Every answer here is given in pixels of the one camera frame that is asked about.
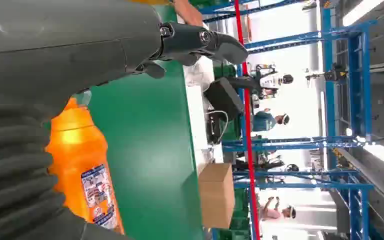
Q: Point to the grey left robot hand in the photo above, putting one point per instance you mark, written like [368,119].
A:
[62,39]

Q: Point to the orange drink bottle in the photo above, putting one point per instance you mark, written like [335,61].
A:
[76,149]

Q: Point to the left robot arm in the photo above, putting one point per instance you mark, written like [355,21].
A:
[13,172]

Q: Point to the green table mat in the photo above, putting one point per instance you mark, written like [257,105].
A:
[145,149]

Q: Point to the white table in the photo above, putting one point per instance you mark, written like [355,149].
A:
[196,109]

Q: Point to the black power adapter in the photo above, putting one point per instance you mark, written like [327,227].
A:
[214,129]

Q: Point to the red pole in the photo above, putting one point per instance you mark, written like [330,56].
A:
[248,132]

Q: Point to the white humanoid robot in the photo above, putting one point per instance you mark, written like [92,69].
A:
[270,80]

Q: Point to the person with headset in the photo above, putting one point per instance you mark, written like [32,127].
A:
[273,212]
[265,121]

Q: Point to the brown cardboard box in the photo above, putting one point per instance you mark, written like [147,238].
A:
[216,195]

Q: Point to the green plastic crate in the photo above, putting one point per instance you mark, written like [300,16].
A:
[241,215]

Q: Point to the blue metal rack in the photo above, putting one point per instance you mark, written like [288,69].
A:
[357,82]
[311,185]

